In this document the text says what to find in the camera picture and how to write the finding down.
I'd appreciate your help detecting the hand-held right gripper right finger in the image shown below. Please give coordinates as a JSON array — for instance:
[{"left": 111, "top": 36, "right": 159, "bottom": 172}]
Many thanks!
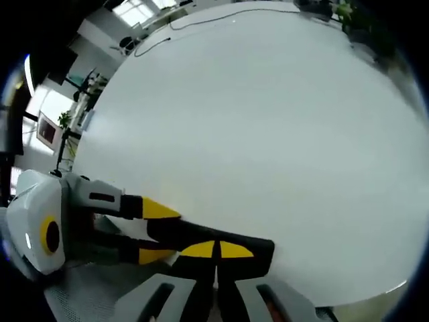
[{"left": 214, "top": 241, "right": 336, "bottom": 322}]

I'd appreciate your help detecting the green potted plant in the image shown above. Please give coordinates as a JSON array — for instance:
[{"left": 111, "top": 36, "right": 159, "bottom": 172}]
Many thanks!
[{"left": 334, "top": 0, "right": 398, "bottom": 63}]

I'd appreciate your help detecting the grey cable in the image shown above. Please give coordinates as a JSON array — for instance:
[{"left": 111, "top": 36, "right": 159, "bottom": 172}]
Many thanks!
[{"left": 133, "top": 7, "right": 300, "bottom": 58}]

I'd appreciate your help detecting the black remote control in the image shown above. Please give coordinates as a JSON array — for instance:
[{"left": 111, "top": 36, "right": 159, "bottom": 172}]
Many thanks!
[{"left": 145, "top": 217, "right": 276, "bottom": 281}]

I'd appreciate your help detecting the white computer monitor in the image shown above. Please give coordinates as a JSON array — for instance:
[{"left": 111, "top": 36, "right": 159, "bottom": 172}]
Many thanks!
[{"left": 36, "top": 110, "right": 65, "bottom": 151}]

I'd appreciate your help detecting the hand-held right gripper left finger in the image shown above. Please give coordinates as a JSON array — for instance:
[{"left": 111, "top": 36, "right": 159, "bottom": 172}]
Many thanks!
[{"left": 113, "top": 239, "right": 219, "bottom": 322}]

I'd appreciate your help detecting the white office chair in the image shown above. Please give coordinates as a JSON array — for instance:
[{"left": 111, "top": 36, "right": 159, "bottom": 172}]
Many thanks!
[{"left": 111, "top": 36, "right": 142, "bottom": 55}]

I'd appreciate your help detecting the dark round object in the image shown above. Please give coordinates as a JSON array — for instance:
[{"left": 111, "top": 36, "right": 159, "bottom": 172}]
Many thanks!
[{"left": 296, "top": 0, "right": 336, "bottom": 21}]

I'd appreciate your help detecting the black tripod stand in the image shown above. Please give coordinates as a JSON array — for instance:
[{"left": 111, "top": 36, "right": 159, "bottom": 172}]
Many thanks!
[{"left": 50, "top": 126, "right": 82, "bottom": 178}]

